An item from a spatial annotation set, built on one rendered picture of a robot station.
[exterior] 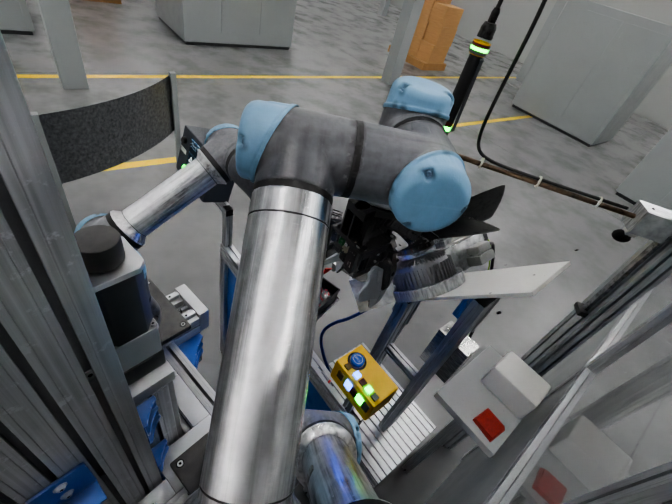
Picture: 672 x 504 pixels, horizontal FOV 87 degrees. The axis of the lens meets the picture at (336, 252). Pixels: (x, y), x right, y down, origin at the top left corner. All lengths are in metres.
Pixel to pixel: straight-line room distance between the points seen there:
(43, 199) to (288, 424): 0.26
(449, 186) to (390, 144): 0.06
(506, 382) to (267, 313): 1.19
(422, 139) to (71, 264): 0.35
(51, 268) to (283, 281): 0.22
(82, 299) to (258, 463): 0.25
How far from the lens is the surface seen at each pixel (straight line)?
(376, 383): 1.03
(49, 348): 0.49
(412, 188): 0.32
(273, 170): 0.32
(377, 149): 0.33
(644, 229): 1.27
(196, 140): 1.48
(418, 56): 9.43
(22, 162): 0.35
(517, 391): 1.41
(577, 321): 1.51
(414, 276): 1.25
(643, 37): 8.16
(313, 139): 0.32
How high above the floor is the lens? 1.94
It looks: 42 degrees down
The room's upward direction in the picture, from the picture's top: 17 degrees clockwise
